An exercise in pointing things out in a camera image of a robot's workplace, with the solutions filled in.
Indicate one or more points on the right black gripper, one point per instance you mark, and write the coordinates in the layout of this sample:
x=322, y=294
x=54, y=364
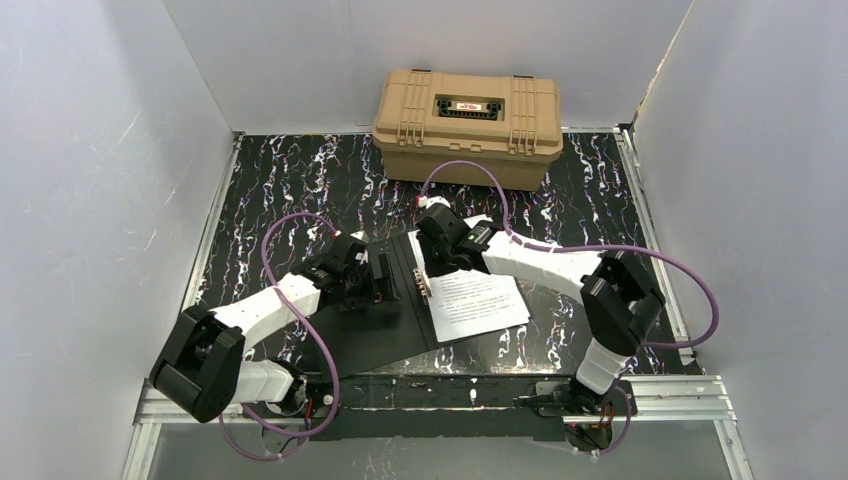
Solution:
x=437, y=250

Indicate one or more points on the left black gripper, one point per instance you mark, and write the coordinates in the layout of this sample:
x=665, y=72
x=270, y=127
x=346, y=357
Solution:
x=383, y=273

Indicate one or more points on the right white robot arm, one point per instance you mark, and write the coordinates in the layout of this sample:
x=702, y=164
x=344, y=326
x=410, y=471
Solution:
x=620, y=298

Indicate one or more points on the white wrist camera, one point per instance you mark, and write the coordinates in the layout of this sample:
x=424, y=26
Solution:
x=361, y=236
x=425, y=202

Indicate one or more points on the white A4 file folder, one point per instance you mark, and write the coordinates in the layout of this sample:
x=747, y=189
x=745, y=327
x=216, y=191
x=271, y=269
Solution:
x=361, y=341

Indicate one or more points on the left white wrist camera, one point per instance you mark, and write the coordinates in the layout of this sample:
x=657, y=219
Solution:
x=361, y=236

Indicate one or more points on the tan plastic toolbox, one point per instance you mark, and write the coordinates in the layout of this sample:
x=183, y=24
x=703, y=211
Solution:
x=468, y=130

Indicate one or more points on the printed paper sheet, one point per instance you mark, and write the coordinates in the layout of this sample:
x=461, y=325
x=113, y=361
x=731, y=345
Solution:
x=463, y=304

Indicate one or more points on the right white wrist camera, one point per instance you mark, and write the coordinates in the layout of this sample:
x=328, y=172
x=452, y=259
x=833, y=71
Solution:
x=425, y=202

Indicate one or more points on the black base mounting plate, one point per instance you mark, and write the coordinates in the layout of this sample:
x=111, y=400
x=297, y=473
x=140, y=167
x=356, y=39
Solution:
x=466, y=406

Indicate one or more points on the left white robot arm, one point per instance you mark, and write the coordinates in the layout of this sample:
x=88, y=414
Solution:
x=205, y=364

